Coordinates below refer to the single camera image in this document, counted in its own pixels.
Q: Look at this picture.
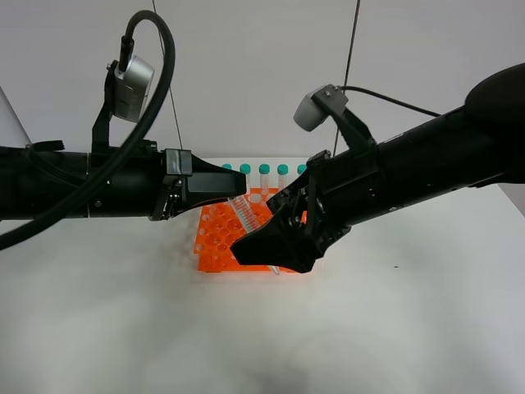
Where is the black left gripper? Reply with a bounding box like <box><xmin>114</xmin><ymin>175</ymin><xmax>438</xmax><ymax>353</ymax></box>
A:
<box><xmin>148</xmin><ymin>149</ymin><xmax>247</xmax><ymax>222</ymax></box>

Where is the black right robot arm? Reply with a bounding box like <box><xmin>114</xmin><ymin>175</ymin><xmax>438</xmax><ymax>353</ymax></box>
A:
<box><xmin>231</xmin><ymin>65</ymin><xmax>524</xmax><ymax>273</ymax></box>

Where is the green-capped test tube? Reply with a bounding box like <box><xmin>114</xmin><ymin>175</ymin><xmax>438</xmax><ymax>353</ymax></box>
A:
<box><xmin>226</xmin><ymin>194</ymin><xmax>282</xmax><ymax>277</ymax></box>

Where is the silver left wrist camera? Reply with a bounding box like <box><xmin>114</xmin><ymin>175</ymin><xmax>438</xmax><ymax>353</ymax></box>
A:
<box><xmin>105</xmin><ymin>36</ymin><xmax>154</xmax><ymax>123</ymax></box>

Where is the thin black camera cable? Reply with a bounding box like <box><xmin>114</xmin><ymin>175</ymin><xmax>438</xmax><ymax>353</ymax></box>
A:
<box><xmin>340</xmin><ymin>85</ymin><xmax>444</xmax><ymax>118</ymax></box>

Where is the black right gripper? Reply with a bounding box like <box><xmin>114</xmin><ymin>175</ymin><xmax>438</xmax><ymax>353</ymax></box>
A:
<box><xmin>231</xmin><ymin>141</ymin><xmax>394</xmax><ymax>273</ymax></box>

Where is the thick black cable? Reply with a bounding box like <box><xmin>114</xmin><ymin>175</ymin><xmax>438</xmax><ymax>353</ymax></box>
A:
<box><xmin>0</xmin><ymin>10</ymin><xmax>176</xmax><ymax>251</ymax></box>

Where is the orange test tube rack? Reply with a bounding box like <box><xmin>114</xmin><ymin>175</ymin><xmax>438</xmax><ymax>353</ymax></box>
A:
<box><xmin>194</xmin><ymin>199</ymin><xmax>270</xmax><ymax>273</ymax></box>

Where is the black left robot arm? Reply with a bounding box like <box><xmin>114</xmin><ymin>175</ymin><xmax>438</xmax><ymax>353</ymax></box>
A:
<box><xmin>1</xmin><ymin>141</ymin><xmax>246</xmax><ymax>221</ymax></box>

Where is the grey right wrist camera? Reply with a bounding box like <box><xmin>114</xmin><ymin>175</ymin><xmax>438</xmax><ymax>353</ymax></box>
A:
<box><xmin>294</xmin><ymin>84</ymin><xmax>348</xmax><ymax>132</ymax></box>

